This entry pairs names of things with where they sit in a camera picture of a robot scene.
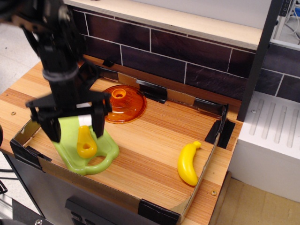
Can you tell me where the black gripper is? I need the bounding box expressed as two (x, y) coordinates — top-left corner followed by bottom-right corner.
(26, 70), (112, 143)

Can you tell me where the yellow white toy knife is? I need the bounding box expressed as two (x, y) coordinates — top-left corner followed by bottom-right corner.
(77, 115), (98, 159)

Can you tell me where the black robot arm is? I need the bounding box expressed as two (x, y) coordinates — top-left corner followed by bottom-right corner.
(0, 0), (112, 142)

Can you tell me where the green plastic cutting board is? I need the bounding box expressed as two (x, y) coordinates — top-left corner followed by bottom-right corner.
(53, 116), (119, 175)

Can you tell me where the cardboard fence with black tape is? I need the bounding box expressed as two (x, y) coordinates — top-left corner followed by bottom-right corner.
(7, 63), (241, 225)

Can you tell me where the orange transparent pot lid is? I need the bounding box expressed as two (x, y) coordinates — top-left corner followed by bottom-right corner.
(104, 85), (147, 124)

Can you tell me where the yellow toy banana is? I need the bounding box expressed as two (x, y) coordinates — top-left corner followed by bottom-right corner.
(177, 141), (201, 186)

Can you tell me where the light wooden shelf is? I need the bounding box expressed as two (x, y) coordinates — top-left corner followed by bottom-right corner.
(65, 0), (262, 50)

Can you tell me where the white toy sink drainboard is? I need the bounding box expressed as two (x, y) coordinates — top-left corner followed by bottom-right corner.
(229, 92), (300, 202)

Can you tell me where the dark vertical post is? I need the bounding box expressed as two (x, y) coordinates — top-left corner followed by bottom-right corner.
(237, 0), (283, 122)

